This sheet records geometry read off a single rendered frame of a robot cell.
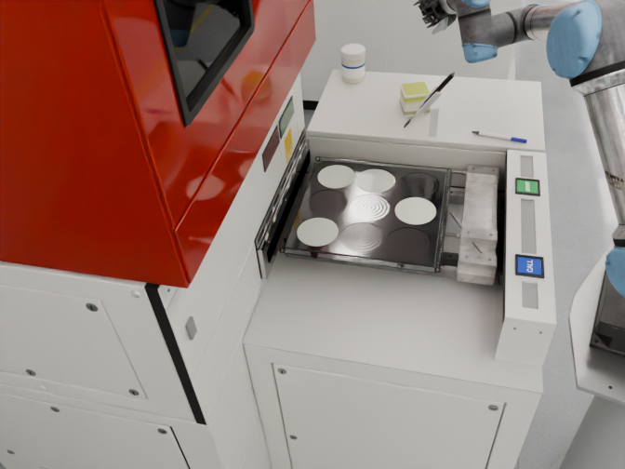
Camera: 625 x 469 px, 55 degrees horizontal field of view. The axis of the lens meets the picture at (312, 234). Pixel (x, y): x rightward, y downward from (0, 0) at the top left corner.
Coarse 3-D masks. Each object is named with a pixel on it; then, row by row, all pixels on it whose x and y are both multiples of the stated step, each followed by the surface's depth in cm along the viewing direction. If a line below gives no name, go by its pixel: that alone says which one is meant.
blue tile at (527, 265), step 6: (522, 258) 123; (528, 258) 123; (522, 264) 122; (528, 264) 122; (534, 264) 122; (540, 264) 122; (522, 270) 121; (528, 270) 121; (534, 270) 121; (540, 270) 121
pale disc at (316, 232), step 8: (304, 224) 144; (312, 224) 144; (320, 224) 144; (328, 224) 144; (336, 224) 144; (304, 232) 143; (312, 232) 142; (320, 232) 142; (328, 232) 142; (336, 232) 142; (304, 240) 140; (312, 240) 140; (320, 240) 140; (328, 240) 140
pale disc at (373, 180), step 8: (360, 176) 157; (368, 176) 156; (376, 176) 156; (384, 176) 156; (360, 184) 154; (368, 184) 154; (376, 184) 154; (384, 184) 154; (392, 184) 153; (376, 192) 152
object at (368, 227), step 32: (320, 192) 153; (352, 192) 152; (384, 192) 151; (416, 192) 151; (352, 224) 144; (384, 224) 143; (416, 224) 142; (352, 256) 136; (384, 256) 135; (416, 256) 135
